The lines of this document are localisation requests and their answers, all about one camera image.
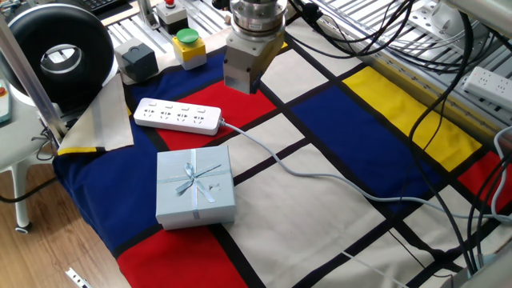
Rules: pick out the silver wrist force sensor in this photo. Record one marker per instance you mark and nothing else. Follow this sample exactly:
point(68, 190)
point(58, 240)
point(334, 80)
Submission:
point(258, 16)

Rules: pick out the white power strip red light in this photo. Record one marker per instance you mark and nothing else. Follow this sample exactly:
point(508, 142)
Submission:
point(488, 86)

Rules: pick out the green button yellow box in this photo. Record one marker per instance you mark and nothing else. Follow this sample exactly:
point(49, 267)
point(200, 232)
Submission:
point(188, 50)

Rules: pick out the white metal bracket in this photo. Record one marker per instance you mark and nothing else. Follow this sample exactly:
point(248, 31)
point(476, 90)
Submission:
point(76, 277)

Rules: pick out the light grey pendant orange button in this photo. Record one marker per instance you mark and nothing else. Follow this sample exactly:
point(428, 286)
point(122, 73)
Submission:
point(4, 108)

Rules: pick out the slanted aluminium frame post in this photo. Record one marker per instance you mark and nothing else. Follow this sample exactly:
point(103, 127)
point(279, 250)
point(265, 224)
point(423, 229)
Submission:
point(28, 76)

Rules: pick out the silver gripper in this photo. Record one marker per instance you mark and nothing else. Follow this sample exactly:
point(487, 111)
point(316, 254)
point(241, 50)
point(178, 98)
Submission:
point(240, 64)

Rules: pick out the colourful block pattern tablecloth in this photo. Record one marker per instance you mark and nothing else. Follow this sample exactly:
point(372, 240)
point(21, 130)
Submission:
point(360, 132)

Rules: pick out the grey box black button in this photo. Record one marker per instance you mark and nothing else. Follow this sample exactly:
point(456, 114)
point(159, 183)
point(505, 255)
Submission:
point(138, 64)

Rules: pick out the white stool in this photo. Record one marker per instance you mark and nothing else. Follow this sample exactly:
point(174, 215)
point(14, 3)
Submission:
point(16, 136)

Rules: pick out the light blue ribbon gift box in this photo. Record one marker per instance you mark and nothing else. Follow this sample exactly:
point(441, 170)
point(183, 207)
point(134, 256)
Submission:
point(196, 200)

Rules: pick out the white four-socket power strip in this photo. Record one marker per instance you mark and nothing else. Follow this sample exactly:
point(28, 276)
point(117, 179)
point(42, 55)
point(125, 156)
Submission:
point(176, 120)

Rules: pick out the red button grey box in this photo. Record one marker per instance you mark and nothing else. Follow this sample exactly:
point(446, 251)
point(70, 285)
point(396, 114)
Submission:
point(172, 18)

